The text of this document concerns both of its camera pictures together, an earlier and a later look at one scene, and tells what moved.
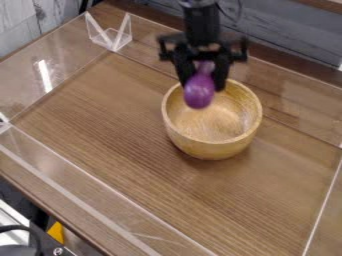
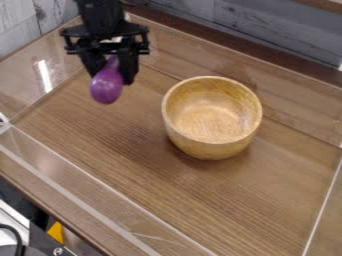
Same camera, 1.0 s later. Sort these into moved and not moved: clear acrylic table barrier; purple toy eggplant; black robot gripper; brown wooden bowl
Moved: black robot gripper; purple toy eggplant
Not moved: clear acrylic table barrier; brown wooden bowl
